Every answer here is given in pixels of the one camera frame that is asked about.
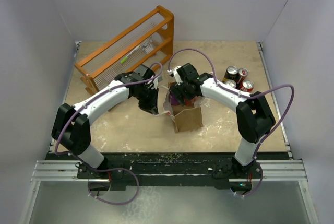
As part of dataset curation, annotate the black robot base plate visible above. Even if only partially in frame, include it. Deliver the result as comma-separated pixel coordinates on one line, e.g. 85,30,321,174
76,152,261,191

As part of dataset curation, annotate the red coke can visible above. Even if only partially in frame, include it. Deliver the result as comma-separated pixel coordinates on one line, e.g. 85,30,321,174
184,98,196,107
239,79,254,92

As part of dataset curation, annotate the dark black soda can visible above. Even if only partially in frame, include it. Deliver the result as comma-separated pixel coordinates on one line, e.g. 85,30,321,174
222,65,238,82

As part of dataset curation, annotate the aluminium frame rail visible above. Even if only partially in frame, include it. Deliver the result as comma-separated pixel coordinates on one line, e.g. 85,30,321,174
30,41,308,183

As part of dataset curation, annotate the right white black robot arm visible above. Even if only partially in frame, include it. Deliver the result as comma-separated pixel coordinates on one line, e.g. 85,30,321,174
168,63,276,178

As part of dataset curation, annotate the green capped marker pen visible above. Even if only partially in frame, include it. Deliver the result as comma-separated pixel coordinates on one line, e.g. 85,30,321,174
121,45,142,64

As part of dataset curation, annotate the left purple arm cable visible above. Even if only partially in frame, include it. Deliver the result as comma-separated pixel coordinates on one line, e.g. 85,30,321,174
54,62,164,205

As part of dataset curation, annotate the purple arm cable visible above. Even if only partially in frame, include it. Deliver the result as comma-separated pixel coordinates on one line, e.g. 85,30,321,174
168,48,295,199
54,62,164,205

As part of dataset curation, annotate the watermelon print canvas bag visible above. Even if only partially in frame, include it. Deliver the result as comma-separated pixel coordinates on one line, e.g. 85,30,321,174
157,82,204,133

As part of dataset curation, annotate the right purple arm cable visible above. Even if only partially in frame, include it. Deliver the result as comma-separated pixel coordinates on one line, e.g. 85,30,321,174
168,48,295,199

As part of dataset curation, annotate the purple fanta can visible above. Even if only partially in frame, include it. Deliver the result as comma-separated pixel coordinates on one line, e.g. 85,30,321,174
169,93,180,106
224,80,236,89

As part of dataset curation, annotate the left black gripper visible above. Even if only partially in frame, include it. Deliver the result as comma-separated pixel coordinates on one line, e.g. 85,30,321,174
133,87,158,115

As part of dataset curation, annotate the orange wooden wire rack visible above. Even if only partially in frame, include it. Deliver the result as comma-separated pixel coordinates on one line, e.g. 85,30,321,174
74,6,174,95

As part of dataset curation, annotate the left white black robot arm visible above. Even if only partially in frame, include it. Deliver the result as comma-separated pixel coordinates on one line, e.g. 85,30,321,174
51,65,160,178

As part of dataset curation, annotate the silver blue red can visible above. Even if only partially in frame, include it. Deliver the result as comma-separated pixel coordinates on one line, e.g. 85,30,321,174
236,68,248,86

